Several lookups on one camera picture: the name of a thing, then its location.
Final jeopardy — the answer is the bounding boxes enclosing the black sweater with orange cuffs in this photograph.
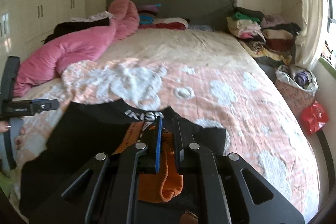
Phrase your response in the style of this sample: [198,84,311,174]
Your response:
[18,98,227,222]

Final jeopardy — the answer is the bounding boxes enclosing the green sleeve left forearm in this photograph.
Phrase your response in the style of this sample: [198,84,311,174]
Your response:
[0,171,13,199]

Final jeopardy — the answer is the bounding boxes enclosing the red white folded clothes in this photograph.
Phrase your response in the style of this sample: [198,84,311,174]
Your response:
[139,18,189,30]

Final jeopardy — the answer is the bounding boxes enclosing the floral bag with clothes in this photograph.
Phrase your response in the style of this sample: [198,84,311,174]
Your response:
[275,64,318,118]

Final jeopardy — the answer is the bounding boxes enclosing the folded clothes pile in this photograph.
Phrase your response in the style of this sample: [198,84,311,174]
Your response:
[227,7,301,68]

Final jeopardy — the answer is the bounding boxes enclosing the left hand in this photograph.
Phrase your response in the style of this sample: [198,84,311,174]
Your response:
[0,121,26,151]

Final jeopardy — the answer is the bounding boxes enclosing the right hand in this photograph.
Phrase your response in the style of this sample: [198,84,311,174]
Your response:
[179,211,198,224]

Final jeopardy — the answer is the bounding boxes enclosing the pink white bedspread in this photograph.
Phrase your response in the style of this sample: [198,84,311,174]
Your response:
[19,29,320,221]

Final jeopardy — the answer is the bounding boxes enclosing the black garment on quilt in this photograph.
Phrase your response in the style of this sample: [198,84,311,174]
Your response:
[44,18,110,44]

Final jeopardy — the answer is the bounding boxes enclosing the pink quilt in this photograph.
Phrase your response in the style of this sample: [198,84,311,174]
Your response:
[14,0,139,97]

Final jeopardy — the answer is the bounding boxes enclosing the grey headboard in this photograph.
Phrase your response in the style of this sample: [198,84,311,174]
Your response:
[105,0,237,32]

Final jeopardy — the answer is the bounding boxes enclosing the red plastic bag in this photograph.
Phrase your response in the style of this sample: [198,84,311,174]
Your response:
[299,101,329,135]

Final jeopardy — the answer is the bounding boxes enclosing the cream curtain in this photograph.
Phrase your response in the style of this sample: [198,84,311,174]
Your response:
[295,0,329,70]

